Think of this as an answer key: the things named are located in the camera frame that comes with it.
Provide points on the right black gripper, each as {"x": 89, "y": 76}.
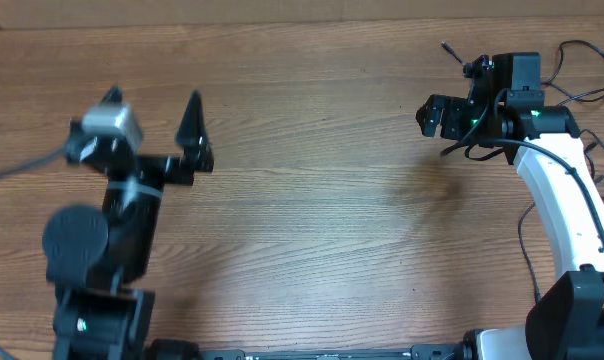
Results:
{"x": 452, "y": 107}

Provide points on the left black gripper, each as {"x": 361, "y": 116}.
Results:
{"x": 194, "y": 138}

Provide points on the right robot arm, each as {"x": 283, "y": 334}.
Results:
{"x": 505, "y": 112}

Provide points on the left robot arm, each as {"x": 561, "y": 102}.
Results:
{"x": 93, "y": 254}

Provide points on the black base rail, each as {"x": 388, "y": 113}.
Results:
{"x": 327, "y": 355}

